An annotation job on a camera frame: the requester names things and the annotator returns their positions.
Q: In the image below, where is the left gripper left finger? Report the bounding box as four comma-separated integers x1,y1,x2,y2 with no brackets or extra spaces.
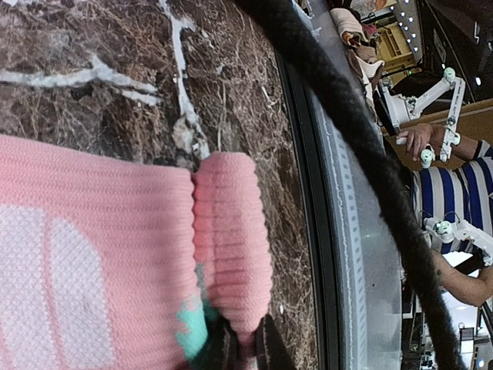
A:
198,318,239,370

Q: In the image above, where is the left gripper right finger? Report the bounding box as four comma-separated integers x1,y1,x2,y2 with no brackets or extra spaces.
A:
255,314,296,370

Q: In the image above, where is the pink patterned sock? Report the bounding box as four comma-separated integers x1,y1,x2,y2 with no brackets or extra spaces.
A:
1,136,272,369

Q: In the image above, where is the person in striped shirt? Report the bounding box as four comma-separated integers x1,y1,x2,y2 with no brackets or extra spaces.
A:
400,136,492,307

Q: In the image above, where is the white slotted cable duct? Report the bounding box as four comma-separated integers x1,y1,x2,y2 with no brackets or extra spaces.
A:
312,96,367,369

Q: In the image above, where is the black braided cable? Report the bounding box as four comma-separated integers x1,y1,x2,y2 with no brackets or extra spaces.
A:
234,0,469,370

